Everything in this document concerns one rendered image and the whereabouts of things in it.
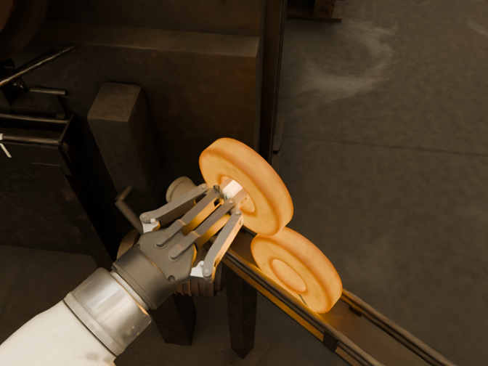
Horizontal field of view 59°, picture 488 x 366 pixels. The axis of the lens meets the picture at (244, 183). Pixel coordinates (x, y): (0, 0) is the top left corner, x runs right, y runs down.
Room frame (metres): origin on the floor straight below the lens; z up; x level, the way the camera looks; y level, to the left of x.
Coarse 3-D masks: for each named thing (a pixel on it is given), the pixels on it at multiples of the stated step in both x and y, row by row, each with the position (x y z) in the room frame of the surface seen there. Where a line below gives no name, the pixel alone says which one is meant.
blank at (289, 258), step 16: (256, 240) 0.31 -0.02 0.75; (272, 240) 0.29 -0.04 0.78; (288, 240) 0.29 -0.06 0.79; (304, 240) 0.29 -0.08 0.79; (256, 256) 0.31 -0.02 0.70; (272, 256) 0.29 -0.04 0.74; (288, 256) 0.27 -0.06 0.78; (304, 256) 0.26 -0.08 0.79; (320, 256) 0.26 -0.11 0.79; (272, 272) 0.29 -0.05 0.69; (288, 272) 0.29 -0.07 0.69; (304, 272) 0.25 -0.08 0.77; (320, 272) 0.24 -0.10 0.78; (336, 272) 0.25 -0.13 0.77; (288, 288) 0.26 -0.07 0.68; (304, 288) 0.25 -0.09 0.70; (320, 288) 0.23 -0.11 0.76; (336, 288) 0.23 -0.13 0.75; (320, 304) 0.23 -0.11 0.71
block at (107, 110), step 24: (120, 96) 0.57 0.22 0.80; (144, 96) 0.59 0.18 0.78; (96, 120) 0.52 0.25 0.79; (120, 120) 0.51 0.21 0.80; (144, 120) 0.57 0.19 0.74; (120, 144) 0.51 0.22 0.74; (144, 144) 0.54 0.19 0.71; (120, 168) 0.51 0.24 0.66; (144, 168) 0.52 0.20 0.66; (144, 192) 0.51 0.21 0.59
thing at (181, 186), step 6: (180, 180) 0.46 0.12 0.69; (186, 180) 0.47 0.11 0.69; (174, 186) 0.45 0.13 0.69; (180, 186) 0.45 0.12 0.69; (186, 186) 0.45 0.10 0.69; (192, 186) 0.45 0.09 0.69; (168, 192) 0.44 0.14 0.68; (174, 192) 0.44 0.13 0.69; (180, 192) 0.44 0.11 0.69; (186, 192) 0.44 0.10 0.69; (168, 198) 0.44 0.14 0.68; (174, 198) 0.43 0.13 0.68
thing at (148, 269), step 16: (144, 240) 0.26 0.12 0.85; (176, 240) 0.25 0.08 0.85; (128, 256) 0.22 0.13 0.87; (144, 256) 0.22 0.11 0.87; (160, 256) 0.23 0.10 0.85; (192, 256) 0.23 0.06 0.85; (128, 272) 0.20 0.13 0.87; (144, 272) 0.20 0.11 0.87; (160, 272) 0.21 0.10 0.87; (176, 272) 0.21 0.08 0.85; (144, 288) 0.19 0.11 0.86; (160, 288) 0.19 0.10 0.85
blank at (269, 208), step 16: (224, 144) 0.37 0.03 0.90; (240, 144) 0.37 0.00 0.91; (208, 160) 0.37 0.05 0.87; (224, 160) 0.35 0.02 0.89; (240, 160) 0.34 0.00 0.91; (256, 160) 0.34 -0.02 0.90; (208, 176) 0.38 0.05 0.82; (224, 176) 0.36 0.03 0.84; (240, 176) 0.33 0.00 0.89; (256, 176) 0.32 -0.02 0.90; (272, 176) 0.32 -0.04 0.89; (256, 192) 0.31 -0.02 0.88; (272, 192) 0.30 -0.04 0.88; (288, 192) 0.31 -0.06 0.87; (240, 208) 0.34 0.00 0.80; (256, 208) 0.31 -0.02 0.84; (272, 208) 0.29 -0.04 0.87; (288, 208) 0.30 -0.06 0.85; (256, 224) 0.31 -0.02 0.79; (272, 224) 0.29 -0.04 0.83
